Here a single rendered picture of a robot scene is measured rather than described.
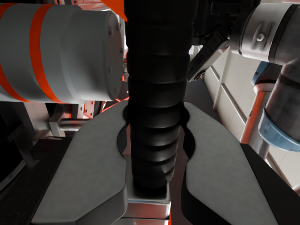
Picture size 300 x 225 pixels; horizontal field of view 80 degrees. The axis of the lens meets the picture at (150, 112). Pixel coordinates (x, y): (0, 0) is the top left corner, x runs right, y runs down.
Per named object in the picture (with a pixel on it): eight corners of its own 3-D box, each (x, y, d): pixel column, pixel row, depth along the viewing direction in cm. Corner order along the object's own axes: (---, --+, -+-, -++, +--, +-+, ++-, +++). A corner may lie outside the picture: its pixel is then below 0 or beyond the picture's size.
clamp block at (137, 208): (53, 197, 14) (68, 231, 17) (172, 202, 14) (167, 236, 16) (77, 150, 18) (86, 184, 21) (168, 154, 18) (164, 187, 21)
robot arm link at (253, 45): (278, 57, 29) (260, 68, 25) (249, 51, 32) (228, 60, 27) (300, 3, 25) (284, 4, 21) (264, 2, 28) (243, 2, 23)
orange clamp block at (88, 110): (58, 113, 53) (71, 118, 62) (84, 114, 53) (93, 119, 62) (61, 91, 55) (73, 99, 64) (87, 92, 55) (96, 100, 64)
